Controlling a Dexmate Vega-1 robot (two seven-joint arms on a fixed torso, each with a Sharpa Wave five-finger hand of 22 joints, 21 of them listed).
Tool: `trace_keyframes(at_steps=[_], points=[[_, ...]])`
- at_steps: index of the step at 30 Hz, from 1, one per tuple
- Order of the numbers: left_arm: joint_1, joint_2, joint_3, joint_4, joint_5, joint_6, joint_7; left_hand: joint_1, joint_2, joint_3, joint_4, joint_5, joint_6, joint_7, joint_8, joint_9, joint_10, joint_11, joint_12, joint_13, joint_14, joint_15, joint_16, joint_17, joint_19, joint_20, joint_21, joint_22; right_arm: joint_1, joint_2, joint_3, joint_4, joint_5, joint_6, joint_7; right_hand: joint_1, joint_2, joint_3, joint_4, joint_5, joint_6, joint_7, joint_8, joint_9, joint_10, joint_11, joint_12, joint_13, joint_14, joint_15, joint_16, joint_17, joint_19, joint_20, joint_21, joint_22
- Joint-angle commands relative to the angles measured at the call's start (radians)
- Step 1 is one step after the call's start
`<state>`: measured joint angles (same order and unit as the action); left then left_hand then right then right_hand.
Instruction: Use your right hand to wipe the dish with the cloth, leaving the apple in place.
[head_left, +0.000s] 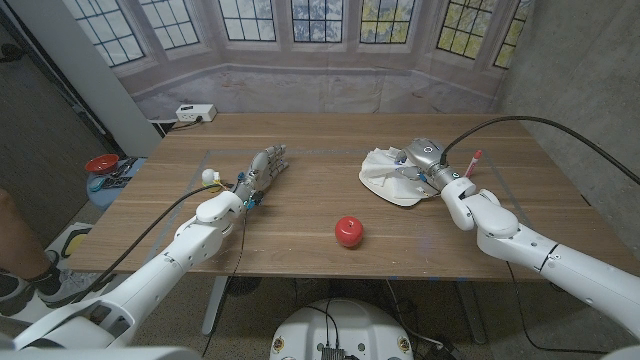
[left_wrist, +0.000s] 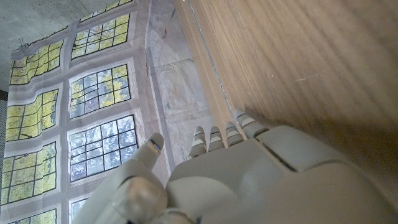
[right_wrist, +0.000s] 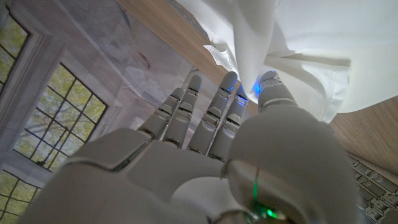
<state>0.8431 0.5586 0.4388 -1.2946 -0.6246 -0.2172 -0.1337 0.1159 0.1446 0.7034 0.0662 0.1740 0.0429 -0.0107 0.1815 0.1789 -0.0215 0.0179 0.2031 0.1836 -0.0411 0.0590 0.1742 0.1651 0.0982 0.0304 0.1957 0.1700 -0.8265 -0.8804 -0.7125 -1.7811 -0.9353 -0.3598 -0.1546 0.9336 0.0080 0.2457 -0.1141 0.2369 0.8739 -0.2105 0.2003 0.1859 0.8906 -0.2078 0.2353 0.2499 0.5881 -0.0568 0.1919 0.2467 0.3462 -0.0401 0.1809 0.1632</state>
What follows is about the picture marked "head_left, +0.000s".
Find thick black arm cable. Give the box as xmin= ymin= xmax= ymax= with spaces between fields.
xmin=439 ymin=115 xmax=640 ymax=187
xmin=69 ymin=182 xmax=236 ymax=307

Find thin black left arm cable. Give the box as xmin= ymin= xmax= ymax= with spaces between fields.
xmin=202 ymin=212 xmax=250 ymax=357

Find white cloth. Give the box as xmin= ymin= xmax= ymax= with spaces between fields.
xmin=360 ymin=146 xmax=437 ymax=194

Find white robot torso edge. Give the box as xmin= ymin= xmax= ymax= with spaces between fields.
xmin=0 ymin=345 xmax=204 ymax=360

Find black hand tools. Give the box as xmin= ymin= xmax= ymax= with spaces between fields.
xmin=101 ymin=158 xmax=137 ymax=191

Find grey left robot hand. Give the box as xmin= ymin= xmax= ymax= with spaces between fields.
xmin=234 ymin=144 xmax=290 ymax=201

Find red bowl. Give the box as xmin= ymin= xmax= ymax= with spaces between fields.
xmin=84 ymin=153 xmax=121 ymax=175

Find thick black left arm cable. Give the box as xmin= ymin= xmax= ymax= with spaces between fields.
xmin=69 ymin=182 xmax=236 ymax=307

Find blue round stool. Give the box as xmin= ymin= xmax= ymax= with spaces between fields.
xmin=86 ymin=157 xmax=148 ymax=212

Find white floor mat yellow print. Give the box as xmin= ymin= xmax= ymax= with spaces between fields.
xmin=0 ymin=222 xmax=99 ymax=331

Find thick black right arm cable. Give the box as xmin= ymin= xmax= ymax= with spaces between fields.
xmin=439 ymin=115 xmax=640 ymax=187

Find cream square dish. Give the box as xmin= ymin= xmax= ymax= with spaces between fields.
xmin=358 ymin=149 xmax=441 ymax=208

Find black shoe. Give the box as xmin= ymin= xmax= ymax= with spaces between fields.
xmin=0 ymin=272 xmax=35 ymax=318

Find printed window backdrop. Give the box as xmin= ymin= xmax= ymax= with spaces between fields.
xmin=59 ymin=0 xmax=537 ymax=122

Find person's bare leg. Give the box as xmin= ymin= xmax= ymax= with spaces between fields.
xmin=0 ymin=188 xmax=64 ymax=297

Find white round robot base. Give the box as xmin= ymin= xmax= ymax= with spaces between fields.
xmin=268 ymin=298 xmax=415 ymax=360

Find red apple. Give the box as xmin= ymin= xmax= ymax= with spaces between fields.
xmin=334 ymin=215 xmax=365 ymax=249

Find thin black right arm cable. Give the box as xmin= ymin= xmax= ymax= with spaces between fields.
xmin=506 ymin=261 xmax=610 ymax=355

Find red capped white marker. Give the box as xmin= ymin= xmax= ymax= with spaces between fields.
xmin=462 ymin=149 xmax=484 ymax=180

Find black power cord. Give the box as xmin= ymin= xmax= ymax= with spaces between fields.
xmin=162 ymin=115 xmax=205 ymax=136

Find dark perforated wall panel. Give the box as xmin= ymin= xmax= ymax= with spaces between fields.
xmin=0 ymin=9 xmax=119 ymax=250

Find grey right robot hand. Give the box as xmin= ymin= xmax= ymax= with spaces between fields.
xmin=394 ymin=138 xmax=459 ymax=188

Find grey table leg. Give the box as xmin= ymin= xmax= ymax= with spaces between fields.
xmin=454 ymin=279 xmax=488 ymax=345
xmin=201 ymin=275 xmax=230 ymax=337

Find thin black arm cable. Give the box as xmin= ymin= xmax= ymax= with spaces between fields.
xmin=202 ymin=212 xmax=250 ymax=357
xmin=506 ymin=261 xmax=610 ymax=355

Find white power strip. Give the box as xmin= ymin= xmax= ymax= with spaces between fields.
xmin=175 ymin=103 xmax=218 ymax=124

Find grey sneaker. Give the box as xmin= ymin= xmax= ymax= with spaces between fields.
xmin=35 ymin=268 xmax=115 ymax=310

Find white ball on yellow base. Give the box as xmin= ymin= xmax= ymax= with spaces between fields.
xmin=200 ymin=168 xmax=222 ymax=194

